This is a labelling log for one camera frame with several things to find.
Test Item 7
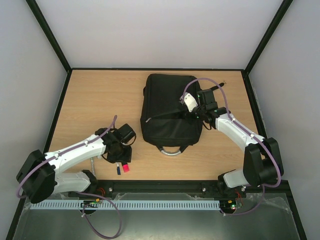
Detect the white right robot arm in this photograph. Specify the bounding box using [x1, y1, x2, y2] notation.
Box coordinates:
[180, 89, 284, 196]

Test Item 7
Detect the black enclosure frame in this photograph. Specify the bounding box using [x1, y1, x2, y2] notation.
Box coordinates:
[4, 0, 320, 240]

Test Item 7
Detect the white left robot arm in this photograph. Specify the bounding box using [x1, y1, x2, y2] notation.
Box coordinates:
[16, 124, 137, 204]

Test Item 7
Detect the blue white marker pen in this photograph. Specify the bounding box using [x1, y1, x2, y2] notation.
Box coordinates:
[116, 162, 121, 175]

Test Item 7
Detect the black student backpack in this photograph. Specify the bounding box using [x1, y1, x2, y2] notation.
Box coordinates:
[139, 73, 227, 157]

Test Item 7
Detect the pink black highlighter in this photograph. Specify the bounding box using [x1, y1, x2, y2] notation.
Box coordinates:
[122, 163, 130, 173]

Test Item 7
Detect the light blue cable duct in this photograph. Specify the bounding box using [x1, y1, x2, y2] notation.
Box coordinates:
[30, 199, 221, 211]

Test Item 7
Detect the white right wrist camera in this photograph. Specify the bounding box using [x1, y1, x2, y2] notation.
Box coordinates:
[179, 92, 198, 113]

